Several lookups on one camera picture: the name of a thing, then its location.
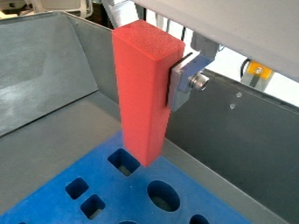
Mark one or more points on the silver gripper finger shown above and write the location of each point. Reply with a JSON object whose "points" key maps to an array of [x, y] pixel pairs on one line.
{"points": [[186, 71]]}

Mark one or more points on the red rectangular block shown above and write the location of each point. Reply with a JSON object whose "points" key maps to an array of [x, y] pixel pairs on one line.
{"points": [[146, 51]]}

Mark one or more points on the blue shape sorting board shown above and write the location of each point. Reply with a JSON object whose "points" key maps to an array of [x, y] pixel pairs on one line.
{"points": [[108, 189]]}

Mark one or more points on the yellow black sensor bracket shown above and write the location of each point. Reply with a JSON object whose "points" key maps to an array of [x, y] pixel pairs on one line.
{"points": [[255, 74]]}

